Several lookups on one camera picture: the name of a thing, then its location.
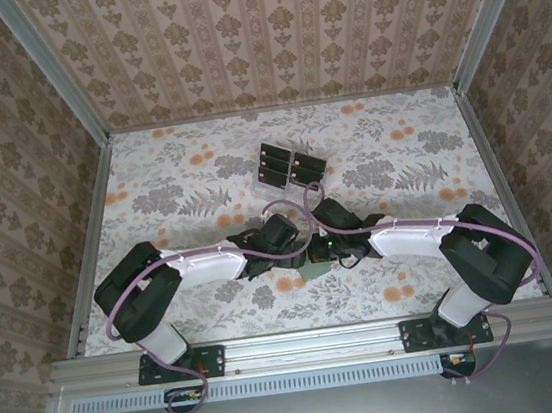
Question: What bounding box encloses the aluminium side rail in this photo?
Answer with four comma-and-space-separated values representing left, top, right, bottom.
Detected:
452, 78, 552, 307
43, 135, 140, 362

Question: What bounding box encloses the aluminium corner post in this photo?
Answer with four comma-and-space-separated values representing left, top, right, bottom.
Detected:
0, 0, 114, 158
441, 0, 552, 95

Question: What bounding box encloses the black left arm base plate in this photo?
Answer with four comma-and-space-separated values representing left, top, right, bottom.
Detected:
135, 343, 228, 388

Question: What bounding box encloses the thin aluminium wall rail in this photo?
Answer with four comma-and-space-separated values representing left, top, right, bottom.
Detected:
107, 81, 459, 135

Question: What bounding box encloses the grey-green card holder wallet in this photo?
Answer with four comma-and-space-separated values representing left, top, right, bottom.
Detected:
296, 258, 335, 284

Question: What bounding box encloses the black credit card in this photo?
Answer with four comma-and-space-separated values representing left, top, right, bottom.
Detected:
258, 150, 293, 171
258, 138, 295, 158
256, 163, 293, 190
292, 147, 328, 169
288, 160, 328, 186

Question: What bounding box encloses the black connector box with wires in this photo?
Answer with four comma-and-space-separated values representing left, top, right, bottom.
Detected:
160, 383, 209, 413
437, 348, 480, 382

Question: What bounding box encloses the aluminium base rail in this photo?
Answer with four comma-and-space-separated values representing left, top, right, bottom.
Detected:
47, 298, 552, 399

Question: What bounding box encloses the floral patterned table cover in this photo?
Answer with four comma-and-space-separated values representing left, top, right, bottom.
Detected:
53, 78, 545, 358

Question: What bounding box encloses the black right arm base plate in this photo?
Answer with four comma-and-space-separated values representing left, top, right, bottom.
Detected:
398, 309, 495, 355

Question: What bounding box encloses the slotted grey cable duct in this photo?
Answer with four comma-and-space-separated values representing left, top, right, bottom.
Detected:
70, 352, 447, 413

